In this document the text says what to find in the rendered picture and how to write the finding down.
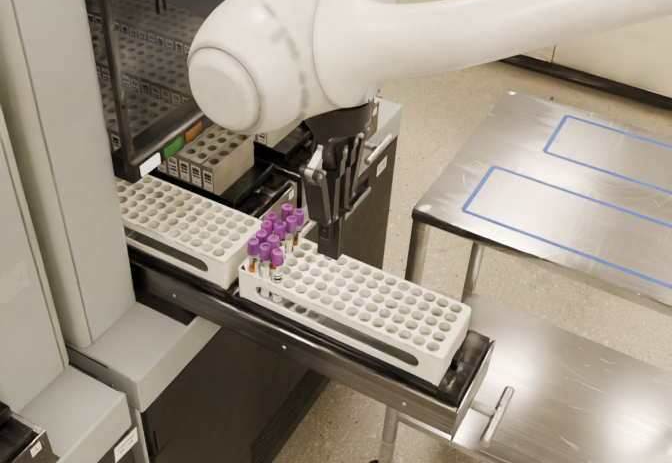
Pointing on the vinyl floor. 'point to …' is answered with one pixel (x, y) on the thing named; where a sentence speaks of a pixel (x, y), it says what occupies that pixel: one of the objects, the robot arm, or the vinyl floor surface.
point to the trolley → (590, 215)
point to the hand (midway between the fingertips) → (331, 232)
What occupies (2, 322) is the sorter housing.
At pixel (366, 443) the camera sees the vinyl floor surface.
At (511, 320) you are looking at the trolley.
